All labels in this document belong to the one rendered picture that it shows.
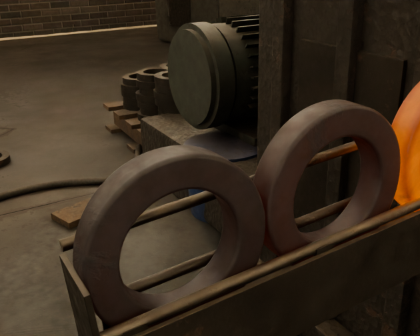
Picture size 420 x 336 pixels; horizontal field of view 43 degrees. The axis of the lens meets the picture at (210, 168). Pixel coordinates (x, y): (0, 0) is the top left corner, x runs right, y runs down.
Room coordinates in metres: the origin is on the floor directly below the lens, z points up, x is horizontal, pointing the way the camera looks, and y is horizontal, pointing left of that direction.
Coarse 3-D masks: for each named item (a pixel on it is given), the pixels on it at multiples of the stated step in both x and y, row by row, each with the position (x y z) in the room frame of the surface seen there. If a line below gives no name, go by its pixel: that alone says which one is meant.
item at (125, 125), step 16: (128, 80) 2.71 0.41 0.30; (144, 80) 2.50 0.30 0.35; (160, 80) 2.28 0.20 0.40; (128, 96) 2.71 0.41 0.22; (144, 96) 2.49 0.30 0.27; (160, 96) 2.28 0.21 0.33; (128, 112) 2.68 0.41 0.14; (144, 112) 2.51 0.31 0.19; (160, 112) 2.32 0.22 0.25; (176, 112) 2.28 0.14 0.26; (112, 128) 2.80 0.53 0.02; (128, 128) 2.66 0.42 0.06; (128, 144) 2.54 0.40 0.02
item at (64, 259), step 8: (64, 256) 0.42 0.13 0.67; (64, 264) 0.40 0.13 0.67; (64, 272) 0.41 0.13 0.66; (72, 272) 0.39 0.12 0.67; (72, 280) 0.38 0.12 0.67; (80, 280) 0.38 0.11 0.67; (72, 288) 0.39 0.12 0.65; (80, 288) 0.37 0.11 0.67; (72, 296) 0.40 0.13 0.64; (80, 296) 0.37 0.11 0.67; (88, 296) 0.36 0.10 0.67; (72, 304) 0.41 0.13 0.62; (80, 304) 0.38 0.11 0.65; (88, 304) 0.36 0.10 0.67; (80, 312) 0.38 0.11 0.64; (88, 312) 0.36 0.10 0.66; (80, 320) 0.39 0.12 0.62; (88, 320) 0.36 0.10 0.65; (96, 320) 0.36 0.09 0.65; (80, 328) 0.40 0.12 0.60; (88, 328) 0.37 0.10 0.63; (96, 328) 0.36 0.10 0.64
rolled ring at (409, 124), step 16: (416, 96) 0.58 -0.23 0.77; (400, 112) 0.58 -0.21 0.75; (416, 112) 0.57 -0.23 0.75; (400, 128) 0.57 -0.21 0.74; (416, 128) 0.56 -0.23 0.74; (400, 144) 0.56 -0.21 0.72; (416, 144) 0.56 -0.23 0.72; (416, 160) 0.56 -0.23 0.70; (400, 176) 0.56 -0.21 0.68; (416, 176) 0.56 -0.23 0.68; (400, 192) 0.57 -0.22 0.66; (416, 192) 0.56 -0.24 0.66
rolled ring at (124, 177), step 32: (160, 160) 0.42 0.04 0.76; (192, 160) 0.43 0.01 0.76; (224, 160) 0.44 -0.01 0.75; (96, 192) 0.41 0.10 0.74; (128, 192) 0.40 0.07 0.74; (160, 192) 0.41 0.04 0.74; (224, 192) 0.44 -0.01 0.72; (256, 192) 0.46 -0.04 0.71; (96, 224) 0.38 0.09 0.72; (128, 224) 0.40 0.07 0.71; (224, 224) 0.47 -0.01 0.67; (256, 224) 0.46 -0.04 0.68; (96, 256) 0.38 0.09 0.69; (224, 256) 0.46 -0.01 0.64; (256, 256) 0.46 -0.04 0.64; (96, 288) 0.38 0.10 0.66; (128, 288) 0.42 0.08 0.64; (192, 288) 0.45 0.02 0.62
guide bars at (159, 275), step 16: (352, 144) 0.60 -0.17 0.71; (320, 160) 0.58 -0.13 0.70; (208, 192) 0.51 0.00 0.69; (160, 208) 0.48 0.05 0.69; (176, 208) 0.49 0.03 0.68; (336, 208) 0.56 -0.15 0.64; (304, 224) 0.54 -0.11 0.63; (64, 240) 0.44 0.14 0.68; (208, 256) 0.48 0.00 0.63; (160, 272) 0.46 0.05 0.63; (176, 272) 0.46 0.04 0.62; (144, 288) 0.45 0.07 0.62
